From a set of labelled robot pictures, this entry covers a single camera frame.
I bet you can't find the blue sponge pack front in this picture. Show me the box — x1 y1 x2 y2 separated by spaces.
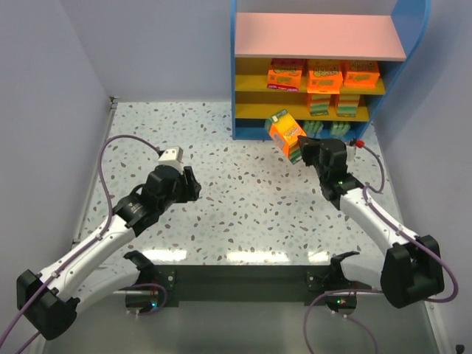
302 120 324 139

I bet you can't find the blue sponge pack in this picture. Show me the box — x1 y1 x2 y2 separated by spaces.
330 121 350 139
302 120 324 139

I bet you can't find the orange green sponge box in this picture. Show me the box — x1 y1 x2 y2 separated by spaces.
264 109 306 164

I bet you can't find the orange yellow sponge box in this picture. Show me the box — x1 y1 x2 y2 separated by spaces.
307 94 331 117

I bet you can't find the pink sponge box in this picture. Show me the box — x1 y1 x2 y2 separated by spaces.
266 58 305 92

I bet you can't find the orange Scrub Daddy box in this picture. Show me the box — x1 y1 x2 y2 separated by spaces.
341 60 380 89

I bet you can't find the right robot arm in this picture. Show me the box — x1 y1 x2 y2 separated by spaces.
298 136 445 308

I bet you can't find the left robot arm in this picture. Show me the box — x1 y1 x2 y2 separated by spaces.
16 164 201 340

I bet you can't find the blue shelf unit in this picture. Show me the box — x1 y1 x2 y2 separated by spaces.
230 1 431 140

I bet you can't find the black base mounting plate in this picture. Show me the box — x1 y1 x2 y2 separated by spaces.
110 264 372 309

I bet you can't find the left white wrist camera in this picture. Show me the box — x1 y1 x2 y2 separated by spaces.
158 147 184 174

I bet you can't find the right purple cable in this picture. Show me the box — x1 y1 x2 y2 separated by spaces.
302 142 460 354

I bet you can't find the purple cable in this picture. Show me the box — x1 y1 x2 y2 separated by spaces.
0 134 170 354
302 142 460 354

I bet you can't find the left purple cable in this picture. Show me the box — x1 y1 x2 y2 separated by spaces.
0 134 170 354

